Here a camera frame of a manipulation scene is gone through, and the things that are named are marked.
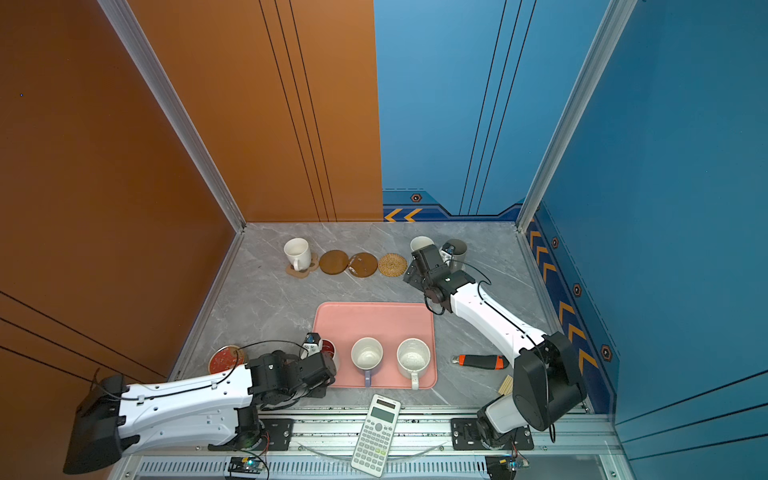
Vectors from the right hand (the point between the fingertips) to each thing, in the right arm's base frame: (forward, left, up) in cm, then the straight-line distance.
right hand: (417, 277), depth 87 cm
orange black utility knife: (-20, -21, -13) cm, 32 cm away
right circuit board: (-44, -19, -16) cm, 50 cm away
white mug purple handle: (-18, +15, -13) cm, 26 cm away
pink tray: (-8, +9, -14) cm, 18 cm away
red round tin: (-20, +54, -10) cm, 59 cm away
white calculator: (-37, +11, -13) cm, 41 cm away
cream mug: (-19, +2, -12) cm, 23 cm away
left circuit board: (-43, +42, -15) cm, 62 cm away
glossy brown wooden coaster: (+15, +18, -13) cm, 27 cm away
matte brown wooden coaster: (+17, +30, -14) cm, 37 cm away
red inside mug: (-19, +25, -5) cm, 31 cm away
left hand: (-25, +25, -11) cm, 37 cm away
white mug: (+13, +39, -4) cm, 42 cm away
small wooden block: (-27, -23, -14) cm, 38 cm away
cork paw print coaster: (+15, +36, -12) cm, 40 cm away
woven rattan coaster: (+15, +8, -13) cm, 21 cm away
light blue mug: (+18, -2, -4) cm, 19 cm away
